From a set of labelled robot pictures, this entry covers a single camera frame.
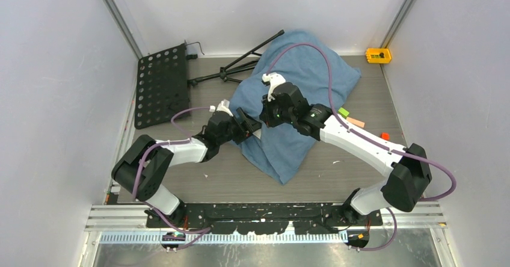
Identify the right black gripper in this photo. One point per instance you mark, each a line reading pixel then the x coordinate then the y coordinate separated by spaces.
pixel 266 115

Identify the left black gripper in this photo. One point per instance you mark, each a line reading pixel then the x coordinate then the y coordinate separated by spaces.
pixel 248 124

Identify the blue pillowcase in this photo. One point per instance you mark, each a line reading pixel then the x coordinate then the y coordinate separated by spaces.
pixel 296 72

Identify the white pillow with yellow band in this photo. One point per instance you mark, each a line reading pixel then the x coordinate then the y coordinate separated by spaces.
pixel 258 133

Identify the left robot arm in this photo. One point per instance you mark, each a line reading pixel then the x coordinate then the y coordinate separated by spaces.
pixel 144 165

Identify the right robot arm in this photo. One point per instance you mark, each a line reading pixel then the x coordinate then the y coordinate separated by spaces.
pixel 405 175

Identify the lime green block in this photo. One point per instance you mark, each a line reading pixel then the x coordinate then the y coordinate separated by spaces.
pixel 343 112

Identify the black folding tripod stand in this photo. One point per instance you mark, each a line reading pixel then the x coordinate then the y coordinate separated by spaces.
pixel 244 63

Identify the tan wooden block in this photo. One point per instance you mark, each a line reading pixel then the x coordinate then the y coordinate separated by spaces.
pixel 356 122

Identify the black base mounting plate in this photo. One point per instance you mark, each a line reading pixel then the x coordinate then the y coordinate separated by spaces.
pixel 260 218

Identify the black perforated music stand tray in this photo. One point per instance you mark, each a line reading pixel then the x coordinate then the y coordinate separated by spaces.
pixel 162 86

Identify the yellow toy block with knob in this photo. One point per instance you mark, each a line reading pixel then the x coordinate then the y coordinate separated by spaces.
pixel 378 55

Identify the small orange cube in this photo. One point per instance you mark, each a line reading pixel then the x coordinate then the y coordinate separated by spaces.
pixel 385 136

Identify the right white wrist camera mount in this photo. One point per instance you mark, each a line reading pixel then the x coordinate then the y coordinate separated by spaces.
pixel 272 80

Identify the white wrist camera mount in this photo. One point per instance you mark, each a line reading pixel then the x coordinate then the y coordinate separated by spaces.
pixel 272 80
pixel 222 106

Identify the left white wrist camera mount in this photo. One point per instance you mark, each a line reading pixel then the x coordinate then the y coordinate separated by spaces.
pixel 222 106

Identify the aluminium rail frame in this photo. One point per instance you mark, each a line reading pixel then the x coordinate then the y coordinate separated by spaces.
pixel 117 235

